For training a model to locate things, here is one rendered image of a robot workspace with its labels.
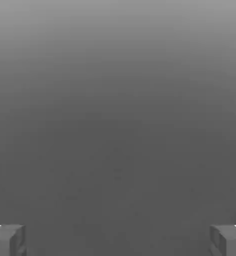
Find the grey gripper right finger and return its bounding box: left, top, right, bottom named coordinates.
left=209, top=224, right=236, bottom=256

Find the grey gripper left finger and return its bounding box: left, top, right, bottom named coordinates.
left=0, top=224, right=28, bottom=256

